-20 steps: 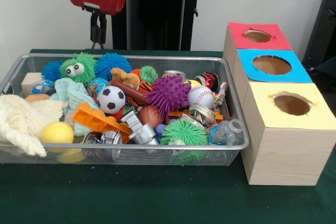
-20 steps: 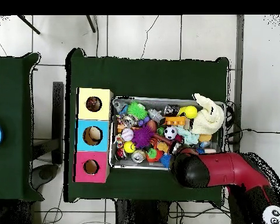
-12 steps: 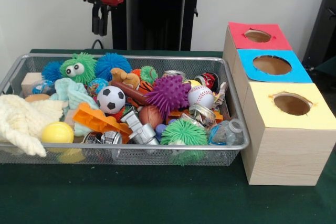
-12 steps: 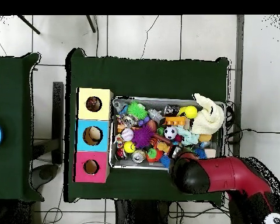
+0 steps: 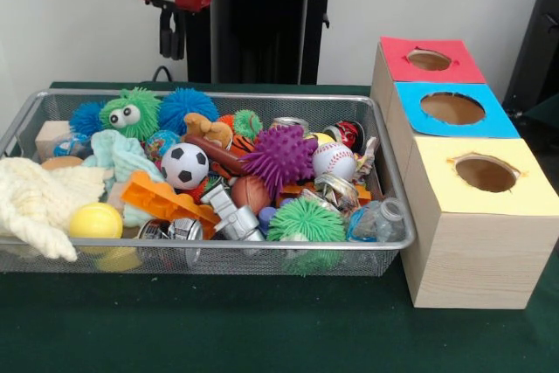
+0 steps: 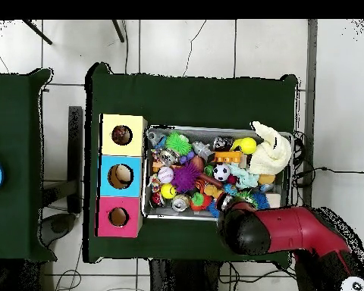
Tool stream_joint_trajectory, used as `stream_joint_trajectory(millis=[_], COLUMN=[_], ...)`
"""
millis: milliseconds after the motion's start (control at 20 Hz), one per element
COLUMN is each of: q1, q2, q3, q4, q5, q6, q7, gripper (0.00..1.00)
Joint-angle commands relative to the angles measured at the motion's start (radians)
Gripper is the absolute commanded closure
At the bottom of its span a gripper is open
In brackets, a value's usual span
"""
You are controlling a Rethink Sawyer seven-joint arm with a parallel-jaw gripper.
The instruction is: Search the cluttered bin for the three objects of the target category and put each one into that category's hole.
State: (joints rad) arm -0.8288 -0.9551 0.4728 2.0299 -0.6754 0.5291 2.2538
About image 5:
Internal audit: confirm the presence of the cream knitted cloth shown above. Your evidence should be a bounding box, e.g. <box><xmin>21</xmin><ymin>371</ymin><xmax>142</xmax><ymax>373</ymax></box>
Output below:
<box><xmin>0</xmin><ymin>156</ymin><xmax>107</xmax><ymax>262</ymax></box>

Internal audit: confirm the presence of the purple spiky ball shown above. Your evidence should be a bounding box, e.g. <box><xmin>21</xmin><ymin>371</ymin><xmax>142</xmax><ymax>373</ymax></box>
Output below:
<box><xmin>239</xmin><ymin>124</ymin><xmax>320</xmax><ymax>198</ymax></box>

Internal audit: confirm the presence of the crushed plastic water bottle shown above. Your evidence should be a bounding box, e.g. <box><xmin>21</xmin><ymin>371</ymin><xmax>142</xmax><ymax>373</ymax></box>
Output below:
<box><xmin>348</xmin><ymin>197</ymin><xmax>408</xmax><ymax>244</ymax></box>

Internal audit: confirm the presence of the plain yellow ball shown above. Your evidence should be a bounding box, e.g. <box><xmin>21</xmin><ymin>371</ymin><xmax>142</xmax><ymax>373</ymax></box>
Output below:
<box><xmin>69</xmin><ymin>202</ymin><xmax>125</xmax><ymax>241</ymax></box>

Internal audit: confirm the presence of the green fuzzy monster toy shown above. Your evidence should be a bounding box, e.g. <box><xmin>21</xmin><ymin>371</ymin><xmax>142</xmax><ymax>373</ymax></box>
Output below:
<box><xmin>98</xmin><ymin>86</ymin><xmax>163</xmax><ymax>142</ymax></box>

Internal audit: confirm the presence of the clear shallow bin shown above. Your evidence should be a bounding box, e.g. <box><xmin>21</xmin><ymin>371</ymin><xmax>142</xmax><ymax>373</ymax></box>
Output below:
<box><xmin>0</xmin><ymin>87</ymin><xmax>418</xmax><ymax>278</ymax></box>

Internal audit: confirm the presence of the white baseball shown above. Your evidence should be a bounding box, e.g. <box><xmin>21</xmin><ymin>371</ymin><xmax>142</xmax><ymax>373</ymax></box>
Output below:
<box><xmin>312</xmin><ymin>142</ymin><xmax>357</xmax><ymax>183</ymax></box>

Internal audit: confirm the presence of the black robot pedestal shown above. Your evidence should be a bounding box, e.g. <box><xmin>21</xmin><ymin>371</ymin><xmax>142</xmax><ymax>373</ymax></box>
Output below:
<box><xmin>179</xmin><ymin>0</ymin><xmax>352</xmax><ymax>86</ymax></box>

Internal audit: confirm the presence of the large blue spiky ball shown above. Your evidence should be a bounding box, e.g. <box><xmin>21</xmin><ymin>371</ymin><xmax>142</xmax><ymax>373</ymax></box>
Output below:
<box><xmin>157</xmin><ymin>86</ymin><xmax>221</xmax><ymax>136</ymax></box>

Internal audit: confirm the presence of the small soccer ball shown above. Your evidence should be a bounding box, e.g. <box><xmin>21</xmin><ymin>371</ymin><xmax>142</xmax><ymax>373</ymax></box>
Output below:
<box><xmin>160</xmin><ymin>142</ymin><xmax>210</xmax><ymax>190</ymax></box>

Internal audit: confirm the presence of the green spiky ball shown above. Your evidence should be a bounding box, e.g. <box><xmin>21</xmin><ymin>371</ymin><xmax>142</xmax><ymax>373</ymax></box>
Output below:
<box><xmin>266</xmin><ymin>197</ymin><xmax>348</xmax><ymax>275</ymax></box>

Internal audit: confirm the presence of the orange plastic grid block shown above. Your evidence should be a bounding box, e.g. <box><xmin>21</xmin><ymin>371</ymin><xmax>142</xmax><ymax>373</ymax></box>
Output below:
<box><xmin>121</xmin><ymin>170</ymin><xmax>222</xmax><ymax>234</ymax></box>

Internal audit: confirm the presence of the black cable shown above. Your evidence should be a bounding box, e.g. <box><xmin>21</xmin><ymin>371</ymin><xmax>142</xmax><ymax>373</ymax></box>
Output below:
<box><xmin>152</xmin><ymin>65</ymin><xmax>176</xmax><ymax>84</ymax></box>

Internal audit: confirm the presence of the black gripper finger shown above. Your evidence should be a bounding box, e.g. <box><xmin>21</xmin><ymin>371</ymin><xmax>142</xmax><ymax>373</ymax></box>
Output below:
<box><xmin>172</xmin><ymin>8</ymin><xmax>186</xmax><ymax>61</ymax></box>
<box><xmin>159</xmin><ymin>6</ymin><xmax>173</xmax><ymax>59</ymax></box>

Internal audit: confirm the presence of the dark green table cloth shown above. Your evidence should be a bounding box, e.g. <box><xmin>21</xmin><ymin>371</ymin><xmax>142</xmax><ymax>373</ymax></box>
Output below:
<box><xmin>0</xmin><ymin>80</ymin><xmax>559</xmax><ymax>373</ymax></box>

